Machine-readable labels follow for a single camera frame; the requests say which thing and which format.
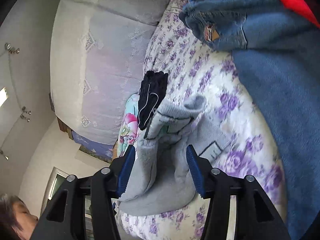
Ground person's head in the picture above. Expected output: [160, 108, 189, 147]
[1, 193, 39, 239]

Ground white lace-covered headboard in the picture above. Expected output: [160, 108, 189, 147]
[50, 0, 170, 145]

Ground blue denim jeans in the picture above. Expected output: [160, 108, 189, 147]
[180, 0, 319, 239]

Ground green framed window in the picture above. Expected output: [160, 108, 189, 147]
[41, 167, 68, 214]

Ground grey sweatpants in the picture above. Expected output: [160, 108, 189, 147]
[119, 94, 231, 216]

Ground ceiling spotlight fixture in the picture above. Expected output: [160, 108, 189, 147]
[4, 43, 20, 54]

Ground floral turquoise folded quilt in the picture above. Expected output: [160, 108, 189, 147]
[117, 94, 139, 157]

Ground folded black pants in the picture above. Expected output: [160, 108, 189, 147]
[137, 71, 168, 131]

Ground blue patterned cloth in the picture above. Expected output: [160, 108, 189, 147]
[72, 131, 113, 163]

